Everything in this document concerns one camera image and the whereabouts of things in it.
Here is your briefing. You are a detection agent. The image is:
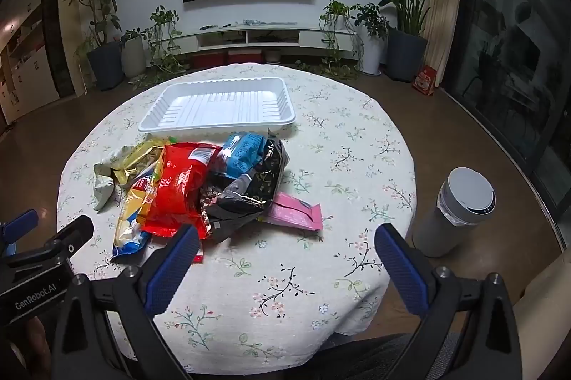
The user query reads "white plastic tray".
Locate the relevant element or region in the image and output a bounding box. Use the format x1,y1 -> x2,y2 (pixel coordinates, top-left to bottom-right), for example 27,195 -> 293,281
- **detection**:
138,77 -> 298,136

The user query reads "dark brown patterned snack packet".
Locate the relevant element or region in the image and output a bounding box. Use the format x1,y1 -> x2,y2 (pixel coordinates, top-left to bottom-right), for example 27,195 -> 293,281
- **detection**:
248,130 -> 290,207

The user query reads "beige sofa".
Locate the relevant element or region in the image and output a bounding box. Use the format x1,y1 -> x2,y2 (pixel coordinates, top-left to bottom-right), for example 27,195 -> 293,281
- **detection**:
512,248 -> 571,380

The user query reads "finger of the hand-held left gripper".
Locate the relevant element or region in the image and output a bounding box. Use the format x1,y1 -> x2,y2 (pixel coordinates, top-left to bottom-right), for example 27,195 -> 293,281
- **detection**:
0,209 -> 39,247
43,215 -> 95,259

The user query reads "large-leaf plant in dark pot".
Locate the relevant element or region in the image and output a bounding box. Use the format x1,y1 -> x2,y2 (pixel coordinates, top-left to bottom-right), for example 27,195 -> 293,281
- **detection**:
349,0 -> 461,83

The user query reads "red storage box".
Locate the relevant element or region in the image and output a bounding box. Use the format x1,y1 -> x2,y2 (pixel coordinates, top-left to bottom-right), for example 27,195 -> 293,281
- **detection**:
228,48 -> 262,64
192,52 -> 224,69

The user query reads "orange snack packet green end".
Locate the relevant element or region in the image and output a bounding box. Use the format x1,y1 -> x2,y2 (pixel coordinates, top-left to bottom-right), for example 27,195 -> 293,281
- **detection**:
131,136 -> 177,227

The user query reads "trailing vine plant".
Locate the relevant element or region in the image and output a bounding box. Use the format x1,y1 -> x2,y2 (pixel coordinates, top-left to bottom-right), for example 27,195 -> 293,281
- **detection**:
318,0 -> 358,69
146,5 -> 185,74

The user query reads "red paper bag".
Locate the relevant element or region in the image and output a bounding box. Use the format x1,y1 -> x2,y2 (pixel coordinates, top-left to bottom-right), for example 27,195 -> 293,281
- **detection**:
411,65 -> 439,97

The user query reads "small plant in white pot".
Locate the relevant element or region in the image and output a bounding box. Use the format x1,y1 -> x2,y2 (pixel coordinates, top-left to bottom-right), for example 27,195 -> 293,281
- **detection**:
120,27 -> 146,78

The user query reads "pink snack packet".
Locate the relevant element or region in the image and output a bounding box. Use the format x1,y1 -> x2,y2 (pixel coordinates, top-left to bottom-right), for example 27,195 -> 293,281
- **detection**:
261,191 -> 324,234

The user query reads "white television cabinet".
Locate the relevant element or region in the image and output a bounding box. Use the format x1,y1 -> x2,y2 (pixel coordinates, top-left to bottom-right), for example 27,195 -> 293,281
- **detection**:
149,22 -> 358,53

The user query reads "black snack packet white label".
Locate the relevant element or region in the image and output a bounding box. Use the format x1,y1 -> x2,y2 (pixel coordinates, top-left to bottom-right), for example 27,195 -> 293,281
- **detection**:
200,175 -> 278,243

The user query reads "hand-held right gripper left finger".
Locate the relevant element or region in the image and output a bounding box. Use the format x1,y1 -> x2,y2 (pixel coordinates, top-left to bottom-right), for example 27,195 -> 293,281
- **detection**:
50,223 -> 201,380

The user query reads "glass sliding door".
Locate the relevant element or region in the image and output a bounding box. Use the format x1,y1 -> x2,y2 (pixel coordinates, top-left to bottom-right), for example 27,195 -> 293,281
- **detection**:
445,0 -> 571,224

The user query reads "red snack packet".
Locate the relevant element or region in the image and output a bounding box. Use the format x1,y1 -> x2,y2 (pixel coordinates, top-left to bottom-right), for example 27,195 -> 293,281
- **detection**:
142,142 -> 224,239

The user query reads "bushy plant in white pot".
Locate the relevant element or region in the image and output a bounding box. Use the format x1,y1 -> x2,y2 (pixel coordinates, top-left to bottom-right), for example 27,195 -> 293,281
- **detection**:
352,2 -> 390,76

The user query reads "white round trash can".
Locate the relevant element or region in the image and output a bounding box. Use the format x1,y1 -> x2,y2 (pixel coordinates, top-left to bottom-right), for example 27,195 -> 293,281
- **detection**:
411,167 -> 497,258

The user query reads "white silver snack packet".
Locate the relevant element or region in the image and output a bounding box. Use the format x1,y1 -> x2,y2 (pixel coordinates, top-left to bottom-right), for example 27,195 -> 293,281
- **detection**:
93,163 -> 117,212

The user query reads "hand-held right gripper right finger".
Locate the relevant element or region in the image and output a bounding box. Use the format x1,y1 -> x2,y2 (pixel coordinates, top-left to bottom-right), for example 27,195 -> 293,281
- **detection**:
374,222 -> 524,380

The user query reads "blue yellow snack packet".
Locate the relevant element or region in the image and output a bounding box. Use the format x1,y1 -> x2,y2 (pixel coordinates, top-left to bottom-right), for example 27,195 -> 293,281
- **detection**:
111,188 -> 152,263

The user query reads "light blue snack packet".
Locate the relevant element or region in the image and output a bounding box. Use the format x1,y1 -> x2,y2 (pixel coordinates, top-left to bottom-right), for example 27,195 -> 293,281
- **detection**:
220,132 -> 265,181

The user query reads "tall plant in dark pot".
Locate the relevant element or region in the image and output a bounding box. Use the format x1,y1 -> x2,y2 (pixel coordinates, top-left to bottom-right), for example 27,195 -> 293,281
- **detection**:
66,0 -> 124,91

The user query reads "gold snack packet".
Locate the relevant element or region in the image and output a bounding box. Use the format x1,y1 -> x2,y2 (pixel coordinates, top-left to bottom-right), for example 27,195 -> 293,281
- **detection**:
110,138 -> 167,186

